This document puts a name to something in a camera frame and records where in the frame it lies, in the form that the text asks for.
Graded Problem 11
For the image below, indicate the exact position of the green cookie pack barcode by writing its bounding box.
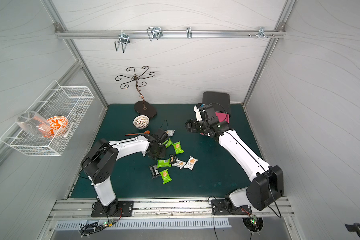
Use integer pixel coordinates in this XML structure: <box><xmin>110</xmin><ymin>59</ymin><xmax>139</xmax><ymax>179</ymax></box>
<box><xmin>157</xmin><ymin>159</ymin><xmax>172</xmax><ymax>168</ymax></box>

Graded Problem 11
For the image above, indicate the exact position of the green cookie pack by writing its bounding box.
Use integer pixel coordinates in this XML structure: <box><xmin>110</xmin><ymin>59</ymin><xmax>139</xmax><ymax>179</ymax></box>
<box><xmin>172</xmin><ymin>141</ymin><xmax>185</xmax><ymax>155</ymax></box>
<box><xmin>165</xmin><ymin>139</ymin><xmax>173</xmax><ymax>148</ymax></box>
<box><xmin>160</xmin><ymin>169</ymin><xmax>172</xmax><ymax>184</ymax></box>

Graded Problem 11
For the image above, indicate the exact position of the black cookie pack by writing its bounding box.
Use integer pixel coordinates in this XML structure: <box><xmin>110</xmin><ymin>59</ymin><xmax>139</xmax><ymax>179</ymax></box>
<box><xmin>170</xmin><ymin>154</ymin><xmax>177</xmax><ymax>165</ymax></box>
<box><xmin>149</xmin><ymin>165</ymin><xmax>161</xmax><ymax>179</ymax></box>

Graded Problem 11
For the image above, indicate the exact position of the black cookie pack bottom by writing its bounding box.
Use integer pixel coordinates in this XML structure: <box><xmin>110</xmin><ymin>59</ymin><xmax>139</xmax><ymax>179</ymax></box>
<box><xmin>149</xmin><ymin>165</ymin><xmax>161</xmax><ymax>179</ymax></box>

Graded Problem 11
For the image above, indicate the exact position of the black pink drawer cabinet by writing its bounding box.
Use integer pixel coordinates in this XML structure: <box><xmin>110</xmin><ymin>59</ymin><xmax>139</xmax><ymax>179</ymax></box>
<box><xmin>202</xmin><ymin>91</ymin><xmax>231</xmax><ymax>123</ymax></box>

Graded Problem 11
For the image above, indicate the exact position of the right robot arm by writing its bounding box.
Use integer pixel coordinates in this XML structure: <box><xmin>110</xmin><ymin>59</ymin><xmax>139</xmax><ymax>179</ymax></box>
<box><xmin>186</xmin><ymin>104</ymin><xmax>284</xmax><ymax>211</ymax></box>

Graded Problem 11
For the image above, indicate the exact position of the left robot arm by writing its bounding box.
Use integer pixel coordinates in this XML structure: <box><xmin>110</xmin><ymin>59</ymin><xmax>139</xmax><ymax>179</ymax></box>
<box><xmin>81</xmin><ymin>129</ymin><xmax>169</xmax><ymax>207</ymax></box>

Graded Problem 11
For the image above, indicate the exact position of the orange spoon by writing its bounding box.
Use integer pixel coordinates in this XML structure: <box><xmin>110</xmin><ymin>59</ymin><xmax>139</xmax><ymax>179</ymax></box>
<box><xmin>125</xmin><ymin>131</ymin><xmax>150</xmax><ymax>136</ymax></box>

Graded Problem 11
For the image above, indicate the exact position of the white cookie pack top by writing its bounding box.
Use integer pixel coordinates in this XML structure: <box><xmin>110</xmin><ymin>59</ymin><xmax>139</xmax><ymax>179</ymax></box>
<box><xmin>166</xmin><ymin>130</ymin><xmax>175</xmax><ymax>137</ymax></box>

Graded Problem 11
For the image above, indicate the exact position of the white cookie pack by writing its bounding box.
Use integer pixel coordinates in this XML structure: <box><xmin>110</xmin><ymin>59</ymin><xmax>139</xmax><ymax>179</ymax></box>
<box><xmin>171</xmin><ymin>159</ymin><xmax>187</xmax><ymax>169</ymax></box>
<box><xmin>184</xmin><ymin>156</ymin><xmax>198</xmax><ymax>171</ymax></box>
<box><xmin>166</xmin><ymin>130</ymin><xmax>175</xmax><ymax>137</ymax></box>

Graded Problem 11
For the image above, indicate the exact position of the white cookie pack lower left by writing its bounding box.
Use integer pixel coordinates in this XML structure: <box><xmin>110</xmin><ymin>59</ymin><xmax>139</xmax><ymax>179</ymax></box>
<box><xmin>171</xmin><ymin>159</ymin><xmax>187</xmax><ymax>169</ymax></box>

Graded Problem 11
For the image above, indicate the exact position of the green cookie pack bottom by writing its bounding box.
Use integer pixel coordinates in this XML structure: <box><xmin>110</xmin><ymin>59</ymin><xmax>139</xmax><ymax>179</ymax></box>
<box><xmin>160</xmin><ymin>169</ymin><xmax>172</xmax><ymax>184</ymax></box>

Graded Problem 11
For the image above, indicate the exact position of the white patterned small bowl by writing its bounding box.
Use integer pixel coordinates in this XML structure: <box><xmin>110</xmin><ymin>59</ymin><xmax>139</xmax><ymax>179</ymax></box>
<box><xmin>133</xmin><ymin>115</ymin><xmax>150</xmax><ymax>130</ymax></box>

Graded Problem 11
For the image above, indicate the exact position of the white cookie pack lower right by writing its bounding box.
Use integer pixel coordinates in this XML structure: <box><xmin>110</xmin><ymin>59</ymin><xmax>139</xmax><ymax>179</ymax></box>
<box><xmin>184</xmin><ymin>156</ymin><xmax>198</xmax><ymax>171</ymax></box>

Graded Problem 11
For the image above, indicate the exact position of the green mat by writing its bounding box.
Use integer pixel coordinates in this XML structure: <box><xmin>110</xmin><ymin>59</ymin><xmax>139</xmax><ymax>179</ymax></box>
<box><xmin>71</xmin><ymin>104</ymin><xmax>262</xmax><ymax>198</ymax></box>

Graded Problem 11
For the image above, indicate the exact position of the brown metal hook stand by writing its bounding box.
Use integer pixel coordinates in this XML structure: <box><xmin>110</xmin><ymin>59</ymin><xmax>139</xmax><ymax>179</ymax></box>
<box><xmin>115</xmin><ymin>66</ymin><xmax>157</xmax><ymax>119</ymax></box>

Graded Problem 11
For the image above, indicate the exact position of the metal hook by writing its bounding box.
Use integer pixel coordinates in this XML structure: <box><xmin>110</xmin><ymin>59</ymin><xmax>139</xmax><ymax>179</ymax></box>
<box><xmin>147</xmin><ymin>27</ymin><xmax>163</xmax><ymax>42</ymax></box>
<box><xmin>248</xmin><ymin>27</ymin><xmax>274</xmax><ymax>39</ymax></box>
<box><xmin>114</xmin><ymin>32</ymin><xmax>130</xmax><ymax>53</ymax></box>
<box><xmin>186</xmin><ymin>27</ymin><xmax>192</xmax><ymax>39</ymax></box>

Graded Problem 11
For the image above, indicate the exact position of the orange patterned bowl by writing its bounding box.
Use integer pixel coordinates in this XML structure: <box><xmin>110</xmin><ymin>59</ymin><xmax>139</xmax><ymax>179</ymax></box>
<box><xmin>44</xmin><ymin>116</ymin><xmax>69</xmax><ymax>138</ymax></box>

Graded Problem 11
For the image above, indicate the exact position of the clear glass cup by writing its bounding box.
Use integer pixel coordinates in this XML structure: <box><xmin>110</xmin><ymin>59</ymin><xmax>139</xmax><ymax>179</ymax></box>
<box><xmin>16</xmin><ymin>111</ymin><xmax>51</xmax><ymax>138</ymax></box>

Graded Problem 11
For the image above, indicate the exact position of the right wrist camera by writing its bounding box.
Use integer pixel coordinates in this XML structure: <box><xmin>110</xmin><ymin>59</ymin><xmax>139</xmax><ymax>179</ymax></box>
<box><xmin>194</xmin><ymin>103</ymin><xmax>205</xmax><ymax>122</ymax></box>

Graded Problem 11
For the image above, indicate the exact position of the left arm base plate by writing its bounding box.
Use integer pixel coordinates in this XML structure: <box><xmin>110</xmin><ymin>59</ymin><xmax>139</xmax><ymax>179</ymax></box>
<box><xmin>91</xmin><ymin>201</ymin><xmax>135</xmax><ymax>218</ymax></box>

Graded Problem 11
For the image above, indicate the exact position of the white vented cable duct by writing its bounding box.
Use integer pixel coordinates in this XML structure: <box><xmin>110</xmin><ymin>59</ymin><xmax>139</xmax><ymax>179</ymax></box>
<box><xmin>55</xmin><ymin>218</ymin><xmax>232</xmax><ymax>231</ymax></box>

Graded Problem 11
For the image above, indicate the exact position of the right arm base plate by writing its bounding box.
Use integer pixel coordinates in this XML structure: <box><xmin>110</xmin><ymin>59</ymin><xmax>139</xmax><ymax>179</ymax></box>
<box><xmin>209</xmin><ymin>199</ymin><xmax>253</xmax><ymax>216</ymax></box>

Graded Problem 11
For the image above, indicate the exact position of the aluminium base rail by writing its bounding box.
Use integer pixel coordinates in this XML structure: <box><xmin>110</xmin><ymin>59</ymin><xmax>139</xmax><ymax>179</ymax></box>
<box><xmin>47</xmin><ymin>197</ymin><xmax>295</xmax><ymax>221</ymax></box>

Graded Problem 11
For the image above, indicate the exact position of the aluminium top rail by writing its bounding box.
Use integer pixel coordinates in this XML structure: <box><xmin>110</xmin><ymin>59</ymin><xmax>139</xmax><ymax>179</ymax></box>
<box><xmin>55</xmin><ymin>29</ymin><xmax>287</xmax><ymax>40</ymax></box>

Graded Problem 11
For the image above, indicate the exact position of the white wire basket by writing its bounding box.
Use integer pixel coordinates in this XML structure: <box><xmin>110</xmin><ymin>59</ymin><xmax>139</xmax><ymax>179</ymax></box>
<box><xmin>0</xmin><ymin>81</ymin><xmax>95</xmax><ymax>156</ymax></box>

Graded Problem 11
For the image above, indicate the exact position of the black cable bottom right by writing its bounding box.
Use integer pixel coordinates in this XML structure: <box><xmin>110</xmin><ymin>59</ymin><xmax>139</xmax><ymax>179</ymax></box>
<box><xmin>344</xmin><ymin>222</ymin><xmax>360</xmax><ymax>240</ymax></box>

